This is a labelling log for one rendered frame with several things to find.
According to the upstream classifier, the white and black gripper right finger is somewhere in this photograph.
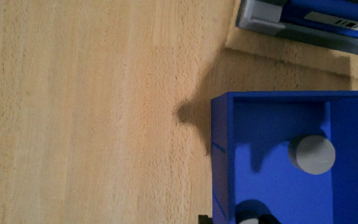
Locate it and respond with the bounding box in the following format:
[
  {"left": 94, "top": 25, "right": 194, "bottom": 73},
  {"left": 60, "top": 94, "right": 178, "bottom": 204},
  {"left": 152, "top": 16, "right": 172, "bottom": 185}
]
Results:
[{"left": 258, "top": 214, "right": 282, "bottom": 224}]

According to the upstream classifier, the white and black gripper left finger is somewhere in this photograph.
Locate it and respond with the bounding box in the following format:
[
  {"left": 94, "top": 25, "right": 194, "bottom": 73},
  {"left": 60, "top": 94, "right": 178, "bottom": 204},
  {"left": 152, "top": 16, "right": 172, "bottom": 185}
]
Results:
[{"left": 198, "top": 215, "right": 214, "bottom": 224}]

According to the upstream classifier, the blue bin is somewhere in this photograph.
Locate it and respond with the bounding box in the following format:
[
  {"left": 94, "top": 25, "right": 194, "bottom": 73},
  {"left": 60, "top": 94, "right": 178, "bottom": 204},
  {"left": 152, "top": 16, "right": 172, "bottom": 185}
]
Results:
[
  {"left": 280, "top": 0, "right": 358, "bottom": 38},
  {"left": 211, "top": 90, "right": 358, "bottom": 224}
]

